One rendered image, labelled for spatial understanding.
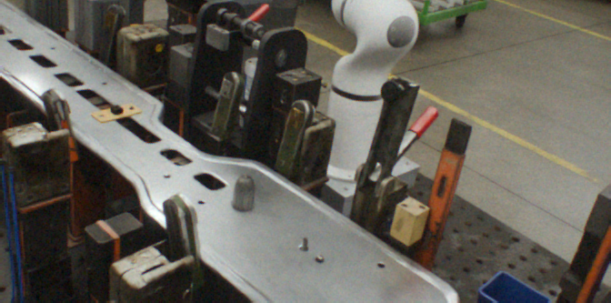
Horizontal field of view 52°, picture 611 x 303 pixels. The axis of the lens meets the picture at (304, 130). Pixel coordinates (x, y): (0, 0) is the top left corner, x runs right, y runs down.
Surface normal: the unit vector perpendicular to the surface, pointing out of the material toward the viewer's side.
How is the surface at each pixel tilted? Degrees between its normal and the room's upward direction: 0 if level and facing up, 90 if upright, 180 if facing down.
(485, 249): 0
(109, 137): 0
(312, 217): 0
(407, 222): 90
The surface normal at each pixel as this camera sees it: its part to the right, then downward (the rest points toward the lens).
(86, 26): -0.69, 0.25
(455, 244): 0.14, -0.88
